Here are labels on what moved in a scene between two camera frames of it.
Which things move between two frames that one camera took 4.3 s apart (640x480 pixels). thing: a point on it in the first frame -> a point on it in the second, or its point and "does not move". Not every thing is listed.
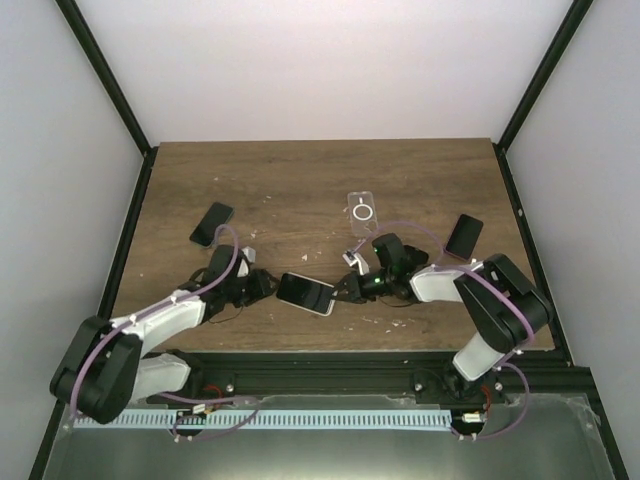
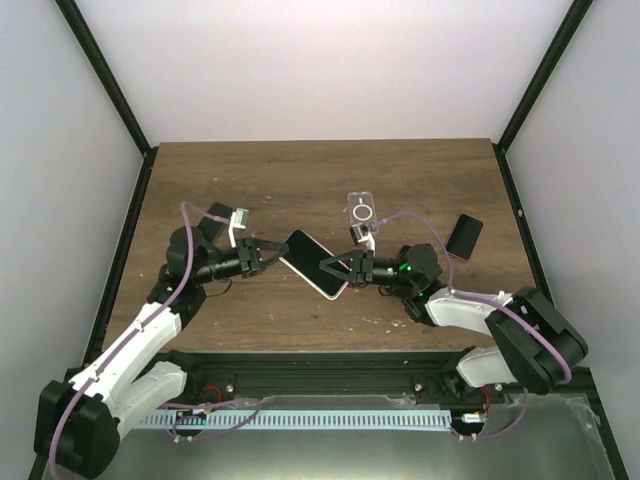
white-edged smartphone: [306, 294] -> [305, 255]
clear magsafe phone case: [363, 214] does not move
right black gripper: [355, 291] -> [363, 268]
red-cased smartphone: [464, 237] does not move
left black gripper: [262, 288] -> [249, 250]
